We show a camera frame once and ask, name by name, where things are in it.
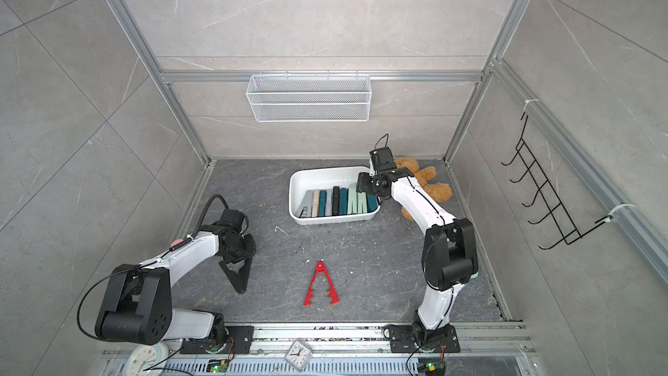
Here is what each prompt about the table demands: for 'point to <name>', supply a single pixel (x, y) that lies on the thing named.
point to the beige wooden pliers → (316, 194)
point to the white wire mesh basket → (309, 98)
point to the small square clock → (298, 355)
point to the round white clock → (148, 360)
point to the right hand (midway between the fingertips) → (366, 184)
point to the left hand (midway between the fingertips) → (255, 248)
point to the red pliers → (333, 294)
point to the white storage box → (323, 177)
